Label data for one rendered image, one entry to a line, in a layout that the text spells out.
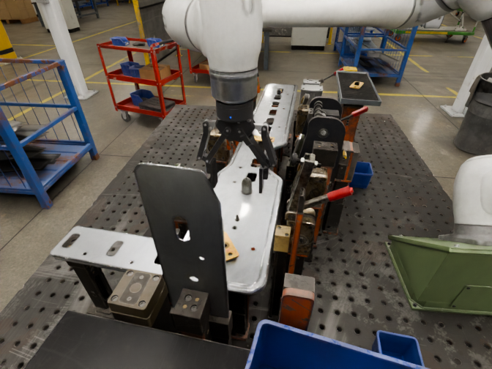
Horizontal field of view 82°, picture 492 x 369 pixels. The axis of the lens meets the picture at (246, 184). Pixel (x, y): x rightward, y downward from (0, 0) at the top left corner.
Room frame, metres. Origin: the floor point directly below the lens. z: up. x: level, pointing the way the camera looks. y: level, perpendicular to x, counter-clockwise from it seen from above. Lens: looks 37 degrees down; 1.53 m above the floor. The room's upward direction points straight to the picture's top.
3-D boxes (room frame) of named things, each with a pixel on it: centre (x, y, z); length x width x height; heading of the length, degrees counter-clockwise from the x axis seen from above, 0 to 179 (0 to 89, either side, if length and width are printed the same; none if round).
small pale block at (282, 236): (0.45, -0.08, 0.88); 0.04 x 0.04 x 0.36; 78
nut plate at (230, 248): (0.45, 0.05, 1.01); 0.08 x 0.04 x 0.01; 26
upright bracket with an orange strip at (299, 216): (0.42, -0.11, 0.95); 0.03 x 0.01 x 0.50; 168
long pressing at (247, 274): (1.03, -0.07, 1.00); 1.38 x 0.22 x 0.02; 168
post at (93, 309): (0.48, 0.43, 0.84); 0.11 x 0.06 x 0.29; 78
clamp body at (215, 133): (0.98, 0.11, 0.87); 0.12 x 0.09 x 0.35; 78
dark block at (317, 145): (0.74, -0.24, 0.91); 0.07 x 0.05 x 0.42; 78
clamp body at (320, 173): (0.68, -0.20, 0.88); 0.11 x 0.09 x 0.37; 78
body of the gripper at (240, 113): (0.55, 0.02, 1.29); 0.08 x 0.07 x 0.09; 78
